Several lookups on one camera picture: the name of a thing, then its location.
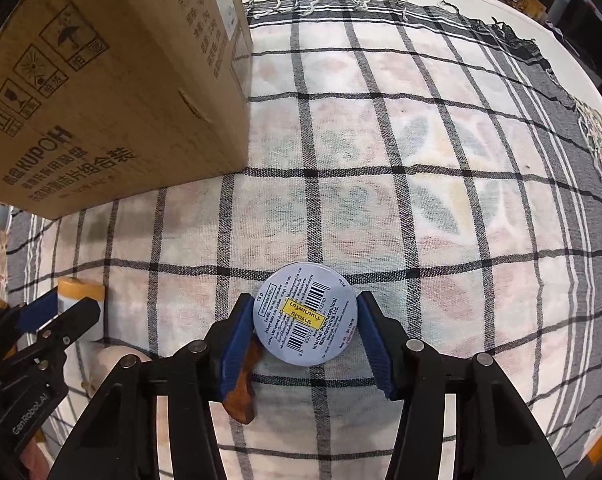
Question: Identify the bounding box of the beige round device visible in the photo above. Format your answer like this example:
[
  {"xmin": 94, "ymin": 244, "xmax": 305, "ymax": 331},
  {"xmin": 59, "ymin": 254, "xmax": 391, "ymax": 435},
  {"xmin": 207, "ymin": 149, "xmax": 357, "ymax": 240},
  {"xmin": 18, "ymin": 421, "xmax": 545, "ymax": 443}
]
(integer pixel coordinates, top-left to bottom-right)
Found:
[{"xmin": 83, "ymin": 345, "xmax": 152, "ymax": 397}]

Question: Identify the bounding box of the black and white checked cloth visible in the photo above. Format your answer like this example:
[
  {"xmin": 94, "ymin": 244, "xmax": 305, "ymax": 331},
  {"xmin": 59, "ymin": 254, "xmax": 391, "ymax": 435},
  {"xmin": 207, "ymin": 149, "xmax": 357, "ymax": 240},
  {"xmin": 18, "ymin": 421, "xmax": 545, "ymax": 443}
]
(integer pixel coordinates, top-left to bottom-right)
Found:
[{"xmin": 6, "ymin": 0, "xmax": 602, "ymax": 480}]

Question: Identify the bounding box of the brown wooden comb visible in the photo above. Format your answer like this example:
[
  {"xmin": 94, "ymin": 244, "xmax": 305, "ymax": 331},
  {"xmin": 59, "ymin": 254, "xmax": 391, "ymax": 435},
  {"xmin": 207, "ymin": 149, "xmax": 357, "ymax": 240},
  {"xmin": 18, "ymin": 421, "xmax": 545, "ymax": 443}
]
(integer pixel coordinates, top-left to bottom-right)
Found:
[{"xmin": 228, "ymin": 335, "xmax": 266, "ymax": 423}]

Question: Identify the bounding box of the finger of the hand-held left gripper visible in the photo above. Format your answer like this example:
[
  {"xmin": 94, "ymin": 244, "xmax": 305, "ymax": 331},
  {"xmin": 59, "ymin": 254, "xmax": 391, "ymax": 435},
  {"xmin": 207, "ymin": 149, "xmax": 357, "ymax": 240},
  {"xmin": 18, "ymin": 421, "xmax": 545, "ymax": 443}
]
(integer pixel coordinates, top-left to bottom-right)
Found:
[
  {"xmin": 36, "ymin": 297, "xmax": 102, "ymax": 352},
  {"xmin": 16, "ymin": 287, "xmax": 64, "ymax": 334}
]

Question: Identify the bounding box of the brown cardboard box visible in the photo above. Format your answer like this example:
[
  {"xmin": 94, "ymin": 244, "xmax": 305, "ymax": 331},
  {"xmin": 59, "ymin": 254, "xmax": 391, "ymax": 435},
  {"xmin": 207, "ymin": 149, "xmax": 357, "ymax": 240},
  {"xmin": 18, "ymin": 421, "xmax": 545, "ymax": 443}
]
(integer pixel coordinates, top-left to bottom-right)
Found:
[{"xmin": 0, "ymin": 0, "xmax": 254, "ymax": 220}]

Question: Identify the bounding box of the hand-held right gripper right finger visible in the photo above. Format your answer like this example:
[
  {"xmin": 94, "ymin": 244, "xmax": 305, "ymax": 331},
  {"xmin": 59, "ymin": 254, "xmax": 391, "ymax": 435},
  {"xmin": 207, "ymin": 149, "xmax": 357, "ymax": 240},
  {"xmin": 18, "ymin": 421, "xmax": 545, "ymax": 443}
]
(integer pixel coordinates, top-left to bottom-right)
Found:
[{"xmin": 356, "ymin": 290, "xmax": 564, "ymax": 480}]

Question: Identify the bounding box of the white jar with yellow lid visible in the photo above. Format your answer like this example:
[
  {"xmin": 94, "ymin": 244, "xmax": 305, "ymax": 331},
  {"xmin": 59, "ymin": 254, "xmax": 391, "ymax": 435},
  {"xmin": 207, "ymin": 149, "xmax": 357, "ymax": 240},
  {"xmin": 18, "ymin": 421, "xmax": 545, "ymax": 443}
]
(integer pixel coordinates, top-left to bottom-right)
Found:
[{"xmin": 57, "ymin": 276, "xmax": 105, "ymax": 343}]

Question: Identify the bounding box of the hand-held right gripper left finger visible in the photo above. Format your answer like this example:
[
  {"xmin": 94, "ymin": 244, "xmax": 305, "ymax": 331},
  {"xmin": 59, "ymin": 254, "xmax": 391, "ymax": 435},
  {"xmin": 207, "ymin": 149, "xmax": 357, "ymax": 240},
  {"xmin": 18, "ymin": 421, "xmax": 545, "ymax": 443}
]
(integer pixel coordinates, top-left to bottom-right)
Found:
[{"xmin": 48, "ymin": 294, "xmax": 254, "ymax": 480}]

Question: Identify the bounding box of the round blue tin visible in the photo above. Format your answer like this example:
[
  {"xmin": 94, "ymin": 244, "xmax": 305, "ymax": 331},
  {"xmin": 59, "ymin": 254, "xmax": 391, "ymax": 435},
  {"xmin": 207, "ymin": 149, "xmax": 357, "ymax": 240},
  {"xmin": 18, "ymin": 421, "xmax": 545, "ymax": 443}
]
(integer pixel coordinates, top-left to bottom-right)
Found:
[{"xmin": 252, "ymin": 262, "xmax": 356, "ymax": 365}]

